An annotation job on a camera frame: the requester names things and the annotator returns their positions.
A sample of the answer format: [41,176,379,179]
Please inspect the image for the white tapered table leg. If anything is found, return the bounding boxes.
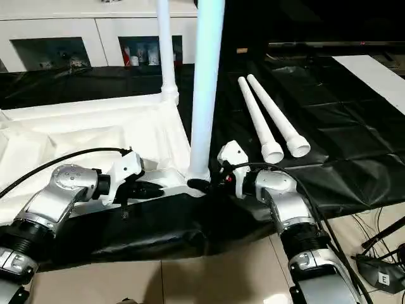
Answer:
[157,0,180,104]
[237,77,285,164]
[186,0,226,184]
[246,74,311,158]

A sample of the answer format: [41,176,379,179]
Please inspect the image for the white plastic table top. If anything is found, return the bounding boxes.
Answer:
[0,91,211,222]

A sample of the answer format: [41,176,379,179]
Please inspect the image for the black work mat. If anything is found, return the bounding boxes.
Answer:
[0,50,405,263]

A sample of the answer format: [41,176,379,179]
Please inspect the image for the black stand pole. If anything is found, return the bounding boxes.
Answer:
[362,221,405,250]

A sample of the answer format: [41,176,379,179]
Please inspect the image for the dark metal bar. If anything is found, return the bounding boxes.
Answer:
[268,41,405,49]

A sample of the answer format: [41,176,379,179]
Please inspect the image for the white sideboard cabinet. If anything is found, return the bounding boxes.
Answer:
[0,0,200,73]

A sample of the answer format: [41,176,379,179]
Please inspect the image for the white flat board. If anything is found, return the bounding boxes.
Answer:
[332,55,405,117]

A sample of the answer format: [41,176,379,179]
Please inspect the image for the black stand base with label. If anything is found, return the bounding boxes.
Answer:
[356,253,405,294]

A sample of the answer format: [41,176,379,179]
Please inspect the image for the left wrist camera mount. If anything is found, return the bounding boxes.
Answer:
[101,151,146,206]

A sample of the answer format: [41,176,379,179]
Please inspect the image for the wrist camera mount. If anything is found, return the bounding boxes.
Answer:
[217,141,248,200]
[101,151,146,206]

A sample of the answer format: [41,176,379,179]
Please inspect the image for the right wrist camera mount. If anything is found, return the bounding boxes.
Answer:
[217,141,248,200]

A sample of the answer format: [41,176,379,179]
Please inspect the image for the robot arm base with cables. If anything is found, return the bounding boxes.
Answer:
[347,205,405,286]

